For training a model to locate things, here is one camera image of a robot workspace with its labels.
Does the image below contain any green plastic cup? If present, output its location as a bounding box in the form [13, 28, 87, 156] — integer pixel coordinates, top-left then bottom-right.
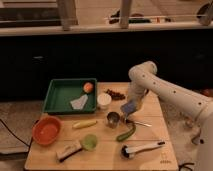
[81, 134, 98, 151]

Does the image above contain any yellow banana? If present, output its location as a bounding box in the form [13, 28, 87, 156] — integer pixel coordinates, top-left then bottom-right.
[72, 120, 97, 129]

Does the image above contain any orange ball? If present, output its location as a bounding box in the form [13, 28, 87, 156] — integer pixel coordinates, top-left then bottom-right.
[83, 82, 93, 93]

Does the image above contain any wooden handled brush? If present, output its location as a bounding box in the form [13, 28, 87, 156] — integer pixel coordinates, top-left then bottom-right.
[56, 140, 82, 162]

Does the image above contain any black cable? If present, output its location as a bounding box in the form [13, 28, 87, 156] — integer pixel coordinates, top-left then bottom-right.
[0, 116, 39, 148]

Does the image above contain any metal spoon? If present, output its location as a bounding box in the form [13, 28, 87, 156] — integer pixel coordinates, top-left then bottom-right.
[122, 117, 152, 127]

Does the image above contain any white plastic cup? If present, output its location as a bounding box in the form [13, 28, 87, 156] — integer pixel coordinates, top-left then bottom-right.
[97, 93, 112, 110]

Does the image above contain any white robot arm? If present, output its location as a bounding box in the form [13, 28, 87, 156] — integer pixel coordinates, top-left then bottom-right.
[128, 61, 213, 171]

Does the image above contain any orange bowl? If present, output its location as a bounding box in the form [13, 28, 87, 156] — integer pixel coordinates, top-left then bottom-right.
[32, 116, 61, 146]

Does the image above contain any white dish brush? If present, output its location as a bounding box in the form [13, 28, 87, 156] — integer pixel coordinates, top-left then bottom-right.
[121, 141, 165, 159]

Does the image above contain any green plastic tray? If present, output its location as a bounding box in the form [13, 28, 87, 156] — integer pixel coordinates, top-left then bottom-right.
[43, 78, 97, 115]

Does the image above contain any green cucumber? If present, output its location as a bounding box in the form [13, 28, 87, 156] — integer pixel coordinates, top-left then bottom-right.
[116, 123, 136, 142]

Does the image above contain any small metal cup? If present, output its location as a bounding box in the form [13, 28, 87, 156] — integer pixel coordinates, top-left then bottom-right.
[107, 112, 120, 128]

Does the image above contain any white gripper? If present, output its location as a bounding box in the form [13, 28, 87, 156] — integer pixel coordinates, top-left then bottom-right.
[127, 83, 147, 110]

